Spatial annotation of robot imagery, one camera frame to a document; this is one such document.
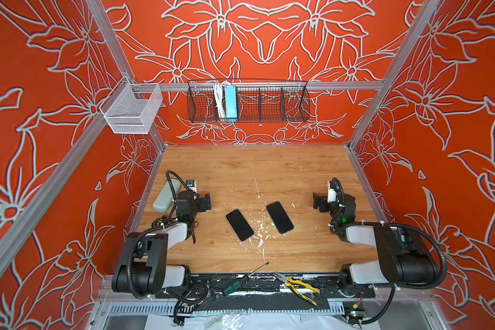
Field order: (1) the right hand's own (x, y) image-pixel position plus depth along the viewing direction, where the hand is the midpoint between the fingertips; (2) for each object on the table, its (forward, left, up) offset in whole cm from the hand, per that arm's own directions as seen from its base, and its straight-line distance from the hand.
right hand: (325, 191), depth 92 cm
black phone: (-10, +21, -6) cm, 24 cm away
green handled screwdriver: (-37, +39, -5) cm, 54 cm away
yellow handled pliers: (-36, +20, -6) cm, 42 cm away
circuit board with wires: (-44, -3, -7) cm, 45 cm away
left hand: (-2, +59, -1) cm, 59 cm away
